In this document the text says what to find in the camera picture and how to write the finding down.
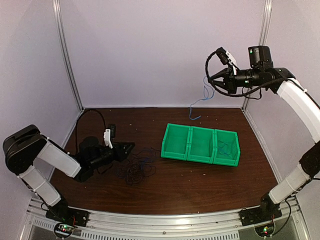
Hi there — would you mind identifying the round circuit board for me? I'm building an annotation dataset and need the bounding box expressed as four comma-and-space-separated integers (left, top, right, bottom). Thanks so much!
254, 223, 275, 238
53, 222, 75, 238

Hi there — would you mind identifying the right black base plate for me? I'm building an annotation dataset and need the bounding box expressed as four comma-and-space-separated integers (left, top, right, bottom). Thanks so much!
238, 206, 282, 227

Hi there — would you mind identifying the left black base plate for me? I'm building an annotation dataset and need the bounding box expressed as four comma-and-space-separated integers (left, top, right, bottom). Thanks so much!
45, 208, 89, 227

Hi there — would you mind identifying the right aluminium frame post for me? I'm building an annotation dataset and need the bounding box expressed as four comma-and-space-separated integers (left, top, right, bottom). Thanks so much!
242, 0, 273, 111

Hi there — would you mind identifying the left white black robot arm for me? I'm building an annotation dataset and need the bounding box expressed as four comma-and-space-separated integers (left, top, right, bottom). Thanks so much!
2, 124, 135, 222

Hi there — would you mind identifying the aluminium front rail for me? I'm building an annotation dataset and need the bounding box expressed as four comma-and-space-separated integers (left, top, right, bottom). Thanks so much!
24, 194, 307, 240

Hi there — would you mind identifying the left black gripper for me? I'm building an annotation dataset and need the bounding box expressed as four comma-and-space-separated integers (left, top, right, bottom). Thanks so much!
89, 141, 135, 170

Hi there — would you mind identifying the aluminium frame post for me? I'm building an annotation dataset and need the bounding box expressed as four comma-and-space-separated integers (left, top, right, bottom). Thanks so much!
52, 0, 84, 112
242, 0, 273, 111

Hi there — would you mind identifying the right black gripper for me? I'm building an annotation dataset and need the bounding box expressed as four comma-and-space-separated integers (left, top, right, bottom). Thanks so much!
208, 64, 263, 94

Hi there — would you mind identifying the green plastic bin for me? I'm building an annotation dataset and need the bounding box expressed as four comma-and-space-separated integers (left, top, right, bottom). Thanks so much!
213, 129, 241, 167
160, 123, 191, 161
187, 126, 217, 164

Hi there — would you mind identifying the right black camera cable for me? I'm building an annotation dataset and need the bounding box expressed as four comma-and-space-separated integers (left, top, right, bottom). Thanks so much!
205, 49, 286, 98

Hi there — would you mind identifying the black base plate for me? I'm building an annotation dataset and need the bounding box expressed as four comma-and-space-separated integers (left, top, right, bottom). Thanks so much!
45, 208, 89, 227
238, 206, 282, 227

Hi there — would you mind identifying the black camera cable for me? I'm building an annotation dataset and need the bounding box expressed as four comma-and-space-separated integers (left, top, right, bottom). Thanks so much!
67, 109, 107, 155
205, 49, 286, 98

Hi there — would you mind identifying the right round circuit board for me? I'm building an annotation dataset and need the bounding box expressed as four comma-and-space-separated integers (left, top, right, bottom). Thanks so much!
254, 223, 275, 238

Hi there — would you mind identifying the left round circuit board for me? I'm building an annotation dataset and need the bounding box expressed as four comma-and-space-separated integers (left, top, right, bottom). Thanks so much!
53, 222, 75, 238

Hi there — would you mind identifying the left black camera cable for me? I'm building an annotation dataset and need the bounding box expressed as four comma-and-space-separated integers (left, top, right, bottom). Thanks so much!
67, 109, 107, 155

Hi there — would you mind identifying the left aluminium frame post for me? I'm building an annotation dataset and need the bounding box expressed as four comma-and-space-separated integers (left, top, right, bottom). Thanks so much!
52, 0, 84, 112

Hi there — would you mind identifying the left green plastic bin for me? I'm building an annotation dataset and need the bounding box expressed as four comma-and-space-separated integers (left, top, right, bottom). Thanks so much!
160, 123, 191, 161

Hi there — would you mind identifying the middle green plastic bin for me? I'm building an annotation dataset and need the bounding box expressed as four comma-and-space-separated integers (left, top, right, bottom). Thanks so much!
187, 126, 217, 164

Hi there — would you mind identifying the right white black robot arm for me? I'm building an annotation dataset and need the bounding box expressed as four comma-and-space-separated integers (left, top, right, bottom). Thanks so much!
205, 45, 320, 221

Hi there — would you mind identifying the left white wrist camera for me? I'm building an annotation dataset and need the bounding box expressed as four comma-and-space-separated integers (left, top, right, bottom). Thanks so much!
103, 123, 116, 149

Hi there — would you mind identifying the right green plastic bin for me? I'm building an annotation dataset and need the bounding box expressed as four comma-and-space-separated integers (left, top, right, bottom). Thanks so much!
213, 129, 241, 167

